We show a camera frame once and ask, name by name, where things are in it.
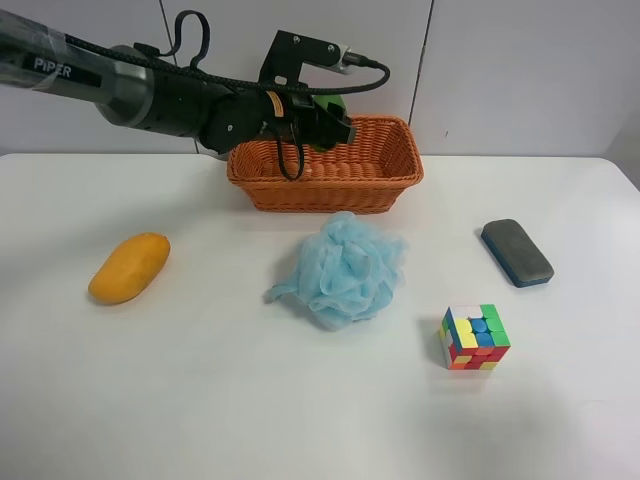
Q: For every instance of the orange woven basket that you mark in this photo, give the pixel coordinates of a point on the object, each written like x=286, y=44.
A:
x=365, y=177

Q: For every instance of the multicoloured puzzle cube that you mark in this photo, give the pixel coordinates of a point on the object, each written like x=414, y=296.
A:
x=473, y=337

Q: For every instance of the green lemon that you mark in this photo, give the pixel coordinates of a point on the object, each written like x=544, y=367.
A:
x=323, y=100

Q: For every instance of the yellow mango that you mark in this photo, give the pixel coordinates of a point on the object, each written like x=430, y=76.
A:
x=130, y=269

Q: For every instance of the blue mesh bath sponge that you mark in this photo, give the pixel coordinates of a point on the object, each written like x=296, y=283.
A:
x=345, y=273

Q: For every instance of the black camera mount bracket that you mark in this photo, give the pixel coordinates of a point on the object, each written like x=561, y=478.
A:
x=286, y=56

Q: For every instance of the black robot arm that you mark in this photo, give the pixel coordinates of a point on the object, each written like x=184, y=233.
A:
x=134, y=87

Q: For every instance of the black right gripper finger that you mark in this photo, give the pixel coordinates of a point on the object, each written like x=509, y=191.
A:
x=333, y=127

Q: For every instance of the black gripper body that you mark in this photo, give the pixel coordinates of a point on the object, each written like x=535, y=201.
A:
x=250, y=115

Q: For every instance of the grey whiteboard eraser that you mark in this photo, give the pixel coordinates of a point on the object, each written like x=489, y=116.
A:
x=516, y=253

